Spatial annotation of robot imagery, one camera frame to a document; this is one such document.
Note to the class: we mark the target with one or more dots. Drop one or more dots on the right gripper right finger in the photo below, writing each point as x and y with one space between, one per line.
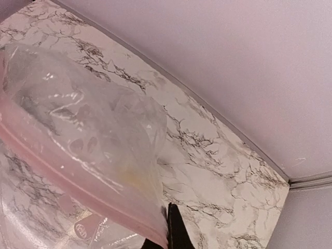
178 237

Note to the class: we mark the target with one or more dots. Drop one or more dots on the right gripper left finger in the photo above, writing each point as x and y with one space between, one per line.
148 244

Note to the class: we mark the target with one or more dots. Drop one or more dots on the yellow pear toy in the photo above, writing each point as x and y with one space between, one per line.
134 179

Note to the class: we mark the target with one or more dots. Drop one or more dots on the clear zip top bag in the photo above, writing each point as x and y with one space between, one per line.
66 135

